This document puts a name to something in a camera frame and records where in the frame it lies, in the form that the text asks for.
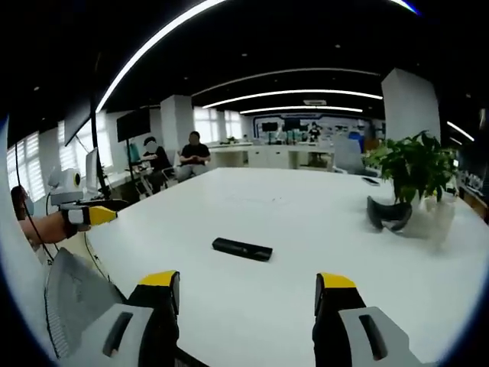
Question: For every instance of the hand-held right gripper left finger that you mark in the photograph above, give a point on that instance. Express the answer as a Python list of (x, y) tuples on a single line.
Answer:
[(126, 336)]

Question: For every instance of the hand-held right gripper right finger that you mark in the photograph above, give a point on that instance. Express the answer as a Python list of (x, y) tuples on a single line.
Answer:
[(355, 336)]

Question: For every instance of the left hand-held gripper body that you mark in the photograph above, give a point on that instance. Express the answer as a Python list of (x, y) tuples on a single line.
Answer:
[(63, 185)]

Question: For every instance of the black remote control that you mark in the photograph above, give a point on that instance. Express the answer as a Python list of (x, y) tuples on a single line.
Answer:
[(242, 249)]

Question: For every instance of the white computer monitor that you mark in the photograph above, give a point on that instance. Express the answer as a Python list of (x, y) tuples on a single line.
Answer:
[(91, 170)]

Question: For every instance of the black stand pole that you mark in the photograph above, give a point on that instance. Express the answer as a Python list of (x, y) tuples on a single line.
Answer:
[(95, 153)]

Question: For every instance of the large hanging screen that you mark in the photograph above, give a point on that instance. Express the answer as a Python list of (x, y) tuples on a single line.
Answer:
[(78, 122)]

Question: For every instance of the person's white shirt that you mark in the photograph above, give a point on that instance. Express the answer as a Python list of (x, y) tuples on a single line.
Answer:
[(23, 290)]

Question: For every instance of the black headset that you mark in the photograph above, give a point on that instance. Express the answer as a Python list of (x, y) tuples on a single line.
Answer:
[(387, 214)]

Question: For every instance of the clear glass vase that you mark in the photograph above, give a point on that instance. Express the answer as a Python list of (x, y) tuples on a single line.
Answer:
[(433, 218)]

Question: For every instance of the long ceiling light strip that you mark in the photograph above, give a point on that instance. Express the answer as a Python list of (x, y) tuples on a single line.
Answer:
[(141, 51)]

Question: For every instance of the dark smartphone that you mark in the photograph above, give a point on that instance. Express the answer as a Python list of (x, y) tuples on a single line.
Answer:
[(370, 181)]

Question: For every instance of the white counter desk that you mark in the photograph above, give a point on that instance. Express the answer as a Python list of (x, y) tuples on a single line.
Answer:
[(267, 153)]

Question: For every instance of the white office chair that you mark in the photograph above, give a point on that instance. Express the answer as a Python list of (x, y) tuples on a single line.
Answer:
[(349, 154)]

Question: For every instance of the green potted plant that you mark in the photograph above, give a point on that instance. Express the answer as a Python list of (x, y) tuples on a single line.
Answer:
[(414, 164)]

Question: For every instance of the black wall screen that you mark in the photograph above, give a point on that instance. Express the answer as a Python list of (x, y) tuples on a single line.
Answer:
[(133, 126)]

